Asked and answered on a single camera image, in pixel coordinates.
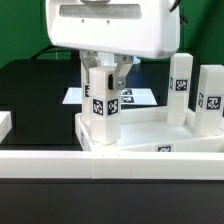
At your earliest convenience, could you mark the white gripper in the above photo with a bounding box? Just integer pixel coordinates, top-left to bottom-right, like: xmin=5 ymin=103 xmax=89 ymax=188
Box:
xmin=45 ymin=0 xmax=180 ymax=90

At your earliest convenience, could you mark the white desk tabletop tray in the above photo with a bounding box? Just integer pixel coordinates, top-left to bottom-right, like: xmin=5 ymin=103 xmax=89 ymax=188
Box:
xmin=75 ymin=106 xmax=224 ymax=153

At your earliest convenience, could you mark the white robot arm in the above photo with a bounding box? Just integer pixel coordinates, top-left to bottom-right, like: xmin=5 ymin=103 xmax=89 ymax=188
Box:
xmin=45 ymin=0 xmax=185 ymax=90

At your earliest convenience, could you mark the fiducial marker sheet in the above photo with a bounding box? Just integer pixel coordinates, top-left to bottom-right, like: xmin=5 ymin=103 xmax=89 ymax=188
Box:
xmin=62 ymin=87 xmax=157 ymax=106

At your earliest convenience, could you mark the white left fence block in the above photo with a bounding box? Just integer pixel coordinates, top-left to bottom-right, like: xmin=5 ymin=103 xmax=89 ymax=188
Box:
xmin=0 ymin=111 xmax=12 ymax=143

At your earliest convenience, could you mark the white front fence bar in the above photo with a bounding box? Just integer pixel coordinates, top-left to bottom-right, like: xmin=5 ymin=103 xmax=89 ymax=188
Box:
xmin=0 ymin=150 xmax=224 ymax=180

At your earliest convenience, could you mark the black cable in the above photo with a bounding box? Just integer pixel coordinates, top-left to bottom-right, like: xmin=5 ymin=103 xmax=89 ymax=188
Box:
xmin=30 ymin=45 xmax=81 ymax=61

